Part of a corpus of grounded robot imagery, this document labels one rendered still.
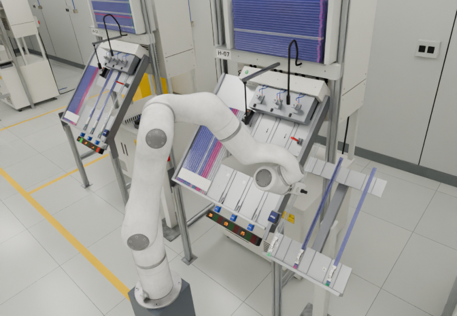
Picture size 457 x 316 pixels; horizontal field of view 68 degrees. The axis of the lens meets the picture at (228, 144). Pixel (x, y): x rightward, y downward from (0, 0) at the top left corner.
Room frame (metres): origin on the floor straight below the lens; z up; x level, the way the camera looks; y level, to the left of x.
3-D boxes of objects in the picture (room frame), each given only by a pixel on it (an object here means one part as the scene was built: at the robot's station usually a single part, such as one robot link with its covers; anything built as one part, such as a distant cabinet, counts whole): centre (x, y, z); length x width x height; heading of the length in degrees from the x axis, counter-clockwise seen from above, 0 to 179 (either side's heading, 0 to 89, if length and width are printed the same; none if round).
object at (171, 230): (2.03, 0.49, 0.39); 0.24 x 0.24 x 0.78; 46
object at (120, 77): (2.73, 0.81, 0.66); 1.01 x 0.73 x 1.31; 136
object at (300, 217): (1.87, -0.35, 0.31); 0.70 x 0.65 x 0.62; 46
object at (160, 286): (0.92, 0.33, 0.79); 0.19 x 0.19 x 0.18
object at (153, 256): (0.95, 0.33, 1.00); 0.19 x 0.12 x 0.24; 6
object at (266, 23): (1.74, -0.30, 1.52); 0.51 x 0.13 x 0.27; 46
